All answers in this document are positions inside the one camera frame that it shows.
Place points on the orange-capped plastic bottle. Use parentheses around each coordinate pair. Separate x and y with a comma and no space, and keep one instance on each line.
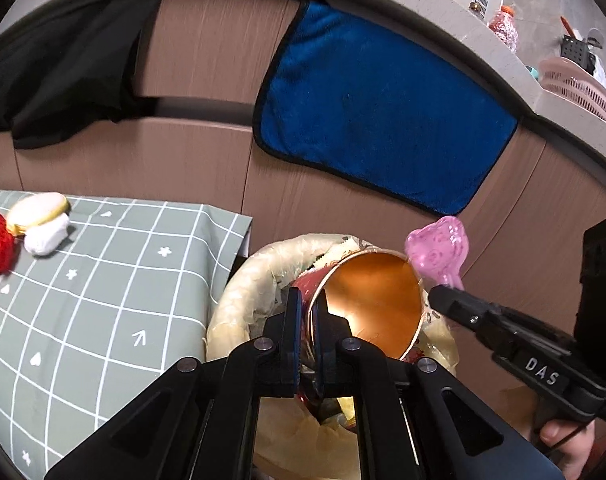
(504,30)

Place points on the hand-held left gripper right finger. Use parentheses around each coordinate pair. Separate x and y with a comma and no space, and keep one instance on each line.
(319,350)

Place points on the grey stone kitchen countertop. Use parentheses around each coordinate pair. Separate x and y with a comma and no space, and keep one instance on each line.
(433,5)

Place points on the small teal bowl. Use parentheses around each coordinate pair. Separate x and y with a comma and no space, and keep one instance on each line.
(533,72)

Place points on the pink heart-shaped plastic tray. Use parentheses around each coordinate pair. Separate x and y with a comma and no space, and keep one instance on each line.
(435,250)

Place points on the dark sauce bottle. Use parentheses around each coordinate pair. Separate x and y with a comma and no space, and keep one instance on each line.
(477,10)

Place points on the red paper cup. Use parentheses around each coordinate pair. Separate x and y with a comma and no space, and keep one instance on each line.
(373,300)

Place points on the black cloth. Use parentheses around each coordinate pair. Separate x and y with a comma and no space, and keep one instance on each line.
(68,70)

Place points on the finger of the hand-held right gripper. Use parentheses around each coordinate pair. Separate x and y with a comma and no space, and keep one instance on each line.
(458,305)

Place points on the beige printed snack packet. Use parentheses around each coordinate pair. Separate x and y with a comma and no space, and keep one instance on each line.
(340,247)

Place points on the blue towel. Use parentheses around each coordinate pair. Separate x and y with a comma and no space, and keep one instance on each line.
(383,105)

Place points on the green checked tablecloth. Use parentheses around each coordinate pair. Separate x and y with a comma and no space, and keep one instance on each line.
(108,310)

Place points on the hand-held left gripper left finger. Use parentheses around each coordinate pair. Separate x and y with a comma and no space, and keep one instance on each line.
(295,345)

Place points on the black utensil holder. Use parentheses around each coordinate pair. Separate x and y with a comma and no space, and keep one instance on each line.
(578,55)

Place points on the pink dish basket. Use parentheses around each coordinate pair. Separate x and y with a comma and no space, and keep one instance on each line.
(583,92)

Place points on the person's right hand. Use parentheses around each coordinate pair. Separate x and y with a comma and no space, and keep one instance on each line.
(558,440)

